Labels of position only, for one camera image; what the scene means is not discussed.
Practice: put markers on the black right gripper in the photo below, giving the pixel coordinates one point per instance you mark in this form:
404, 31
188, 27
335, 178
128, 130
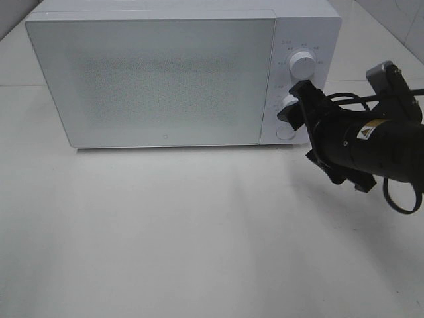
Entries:
321, 117

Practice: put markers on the white timer knob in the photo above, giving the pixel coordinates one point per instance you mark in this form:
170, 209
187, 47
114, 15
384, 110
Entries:
288, 101

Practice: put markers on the round door release button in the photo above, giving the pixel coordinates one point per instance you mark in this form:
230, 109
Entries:
285, 132

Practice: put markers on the white microwave door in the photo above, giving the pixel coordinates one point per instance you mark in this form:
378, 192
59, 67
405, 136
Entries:
149, 83

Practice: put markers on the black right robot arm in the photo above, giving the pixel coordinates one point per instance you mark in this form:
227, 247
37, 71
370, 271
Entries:
357, 138

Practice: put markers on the white power knob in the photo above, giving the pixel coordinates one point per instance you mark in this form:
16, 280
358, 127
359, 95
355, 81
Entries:
302, 64

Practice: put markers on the white microwave oven body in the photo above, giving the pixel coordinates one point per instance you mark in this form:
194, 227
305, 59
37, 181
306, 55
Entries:
313, 25

